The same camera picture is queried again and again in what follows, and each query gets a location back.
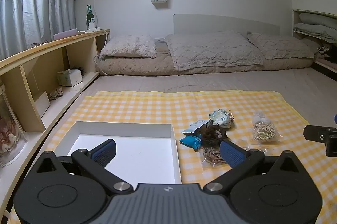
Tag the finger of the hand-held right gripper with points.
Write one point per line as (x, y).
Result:
(316, 134)

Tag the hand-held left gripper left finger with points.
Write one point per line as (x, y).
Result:
(105, 151)

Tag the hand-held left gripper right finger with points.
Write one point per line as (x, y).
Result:
(231, 154)

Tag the white shallow cardboard box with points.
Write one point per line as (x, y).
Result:
(147, 153)

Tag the white and blue packet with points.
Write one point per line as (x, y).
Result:
(194, 126)

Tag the white cotton wad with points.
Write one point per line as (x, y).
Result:
(259, 116)

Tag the dark brown scrunchie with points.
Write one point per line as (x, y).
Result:
(212, 134)

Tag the woven coaster in clear bag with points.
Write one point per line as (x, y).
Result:
(264, 132)

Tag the blue snack packet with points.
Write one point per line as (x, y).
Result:
(191, 142)

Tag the yellow checked blanket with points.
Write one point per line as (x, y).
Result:
(158, 108)

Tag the taupe bed sheet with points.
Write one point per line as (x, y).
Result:
(210, 80)

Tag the white card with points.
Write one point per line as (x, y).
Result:
(42, 104)

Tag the pale green tissue box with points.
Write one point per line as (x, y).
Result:
(69, 78)

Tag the dark patterned cloth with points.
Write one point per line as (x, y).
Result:
(326, 53)

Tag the small beige quilted pillow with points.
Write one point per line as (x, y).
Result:
(281, 46)

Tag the clear plastic bag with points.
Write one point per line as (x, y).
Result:
(10, 132)

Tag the wooden bedside shelf unit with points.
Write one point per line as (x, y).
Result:
(34, 74)

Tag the large beige quilted pillow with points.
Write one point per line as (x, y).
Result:
(213, 50)

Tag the folded grey bedding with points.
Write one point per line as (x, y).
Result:
(316, 28)

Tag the fluffy beige pillow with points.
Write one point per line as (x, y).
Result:
(129, 46)

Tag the white power strip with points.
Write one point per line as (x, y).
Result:
(93, 28)

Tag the lavender flat box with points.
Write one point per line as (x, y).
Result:
(65, 34)

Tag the metal clip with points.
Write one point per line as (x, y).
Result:
(39, 43)

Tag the white headboard panel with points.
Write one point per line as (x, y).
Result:
(226, 24)

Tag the green glass bottle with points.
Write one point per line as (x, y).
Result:
(90, 16)

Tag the grey curtain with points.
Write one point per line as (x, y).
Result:
(34, 18)

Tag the wall socket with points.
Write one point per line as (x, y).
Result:
(159, 40)

